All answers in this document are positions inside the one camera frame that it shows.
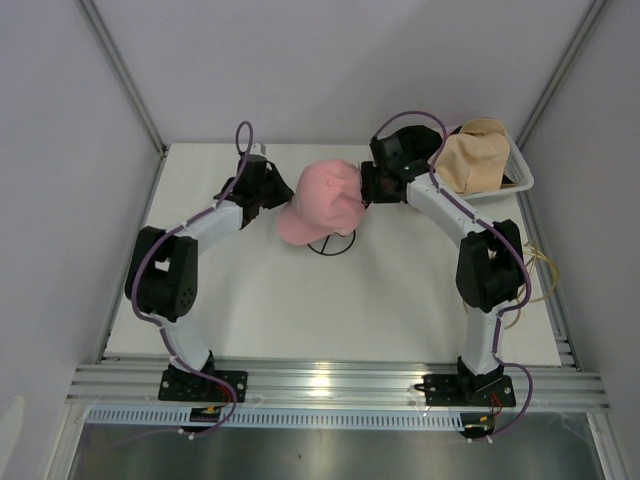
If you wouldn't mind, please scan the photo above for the pink baseball cap white logo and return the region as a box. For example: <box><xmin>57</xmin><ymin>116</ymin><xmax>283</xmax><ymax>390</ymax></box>
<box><xmin>277</xmin><ymin>159</ymin><xmax>365</xmax><ymax>246</ymax></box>

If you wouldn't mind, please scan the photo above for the black baseball cap gold logo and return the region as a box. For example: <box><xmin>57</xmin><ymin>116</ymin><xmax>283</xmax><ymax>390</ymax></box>
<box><xmin>388</xmin><ymin>125</ymin><xmax>443</xmax><ymax>160</ymax></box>

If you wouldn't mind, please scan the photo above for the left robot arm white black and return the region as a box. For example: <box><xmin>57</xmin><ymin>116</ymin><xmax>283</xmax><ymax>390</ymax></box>
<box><xmin>125</xmin><ymin>154</ymin><xmax>293</xmax><ymax>403</ymax></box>

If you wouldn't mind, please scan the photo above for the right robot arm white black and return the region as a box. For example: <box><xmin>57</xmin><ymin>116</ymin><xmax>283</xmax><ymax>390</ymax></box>
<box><xmin>360</xmin><ymin>126</ymin><xmax>531</xmax><ymax>404</ymax></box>

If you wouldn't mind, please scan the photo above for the beige baseball cap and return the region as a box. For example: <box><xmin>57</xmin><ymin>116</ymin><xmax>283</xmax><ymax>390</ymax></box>
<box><xmin>435</xmin><ymin>118</ymin><xmax>511</xmax><ymax>195</ymax></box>

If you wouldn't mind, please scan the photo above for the white plastic basket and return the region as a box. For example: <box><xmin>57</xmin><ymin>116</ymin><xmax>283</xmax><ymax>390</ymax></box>
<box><xmin>449</xmin><ymin>127</ymin><xmax>535</xmax><ymax>202</ymax></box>

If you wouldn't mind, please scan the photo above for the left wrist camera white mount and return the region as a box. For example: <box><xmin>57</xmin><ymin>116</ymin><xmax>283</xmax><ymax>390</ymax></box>
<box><xmin>249</xmin><ymin>143</ymin><xmax>267</xmax><ymax>162</ymax></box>

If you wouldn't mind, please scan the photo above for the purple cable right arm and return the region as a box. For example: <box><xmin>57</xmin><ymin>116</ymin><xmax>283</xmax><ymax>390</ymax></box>
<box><xmin>372</xmin><ymin>110</ymin><xmax>536</xmax><ymax>436</ymax></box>

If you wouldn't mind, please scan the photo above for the black wire hat stand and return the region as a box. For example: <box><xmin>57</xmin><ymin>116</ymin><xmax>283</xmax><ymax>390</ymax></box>
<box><xmin>307</xmin><ymin>231</ymin><xmax>356</xmax><ymax>257</ymax></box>

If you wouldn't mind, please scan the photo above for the beige wire hat stand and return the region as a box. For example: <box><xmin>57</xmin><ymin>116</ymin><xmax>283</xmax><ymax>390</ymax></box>
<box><xmin>503</xmin><ymin>240</ymin><xmax>560</xmax><ymax>331</ymax></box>

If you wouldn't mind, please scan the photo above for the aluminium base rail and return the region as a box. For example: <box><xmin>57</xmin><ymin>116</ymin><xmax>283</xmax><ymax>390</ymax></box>
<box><xmin>66</xmin><ymin>356</ymin><xmax>611</xmax><ymax>413</ymax></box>

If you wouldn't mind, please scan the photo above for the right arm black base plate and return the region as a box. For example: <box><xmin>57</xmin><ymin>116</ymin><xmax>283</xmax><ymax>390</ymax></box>
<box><xmin>413</xmin><ymin>373</ymin><xmax>516</xmax><ymax>408</ymax></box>

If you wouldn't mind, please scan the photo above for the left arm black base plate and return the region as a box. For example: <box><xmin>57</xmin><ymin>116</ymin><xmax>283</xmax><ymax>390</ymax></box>
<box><xmin>158</xmin><ymin>366</ymin><xmax>249</xmax><ymax>403</ymax></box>

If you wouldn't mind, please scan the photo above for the left aluminium corner post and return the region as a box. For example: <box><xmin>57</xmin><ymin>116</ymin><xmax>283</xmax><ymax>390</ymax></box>
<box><xmin>75</xmin><ymin>0</ymin><xmax>167</xmax><ymax>158</ymax></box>

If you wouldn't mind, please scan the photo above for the aluminium corner post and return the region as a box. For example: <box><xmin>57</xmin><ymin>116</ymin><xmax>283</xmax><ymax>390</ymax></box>
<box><xmin>521</xmin><ymin>0</ymin><xmax>612</xmax><ymax>135</ymax></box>
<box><xmin>75</xmin><ymin>0</ymin><xmax>167</xmax><ymax>158</ymax></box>

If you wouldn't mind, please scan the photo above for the white slotted cable duct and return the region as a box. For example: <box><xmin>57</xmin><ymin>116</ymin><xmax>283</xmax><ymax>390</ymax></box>
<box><xmin>85</xmin><ymin>405</ymin><xmax>464</xmax><ymax>432</ymax></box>

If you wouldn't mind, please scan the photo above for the right aluminium corner post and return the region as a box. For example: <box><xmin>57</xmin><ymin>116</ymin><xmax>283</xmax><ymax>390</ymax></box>
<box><xmin>521</xmin><ymin>0</ymin><xmax>612</xmax><ymax>135</ymax></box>

